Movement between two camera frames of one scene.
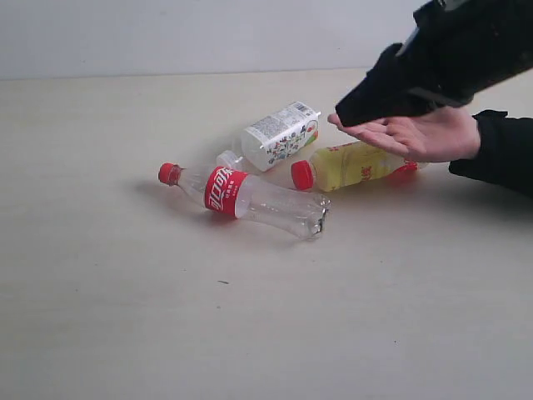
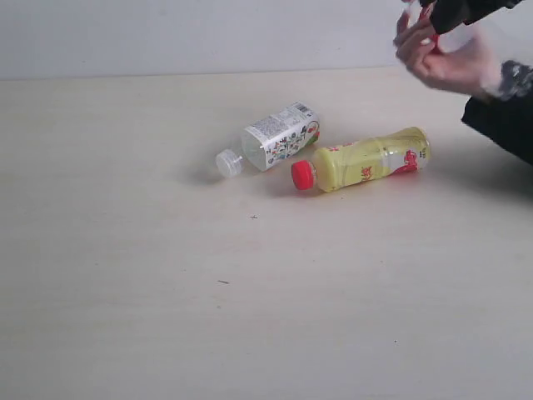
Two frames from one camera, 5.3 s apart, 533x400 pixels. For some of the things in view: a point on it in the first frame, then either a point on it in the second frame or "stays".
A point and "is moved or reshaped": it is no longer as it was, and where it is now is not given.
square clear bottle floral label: x=291 y=129 stays
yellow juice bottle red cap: x=349 y=164 stays
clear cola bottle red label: x=238 y=194 is moved or reshaped
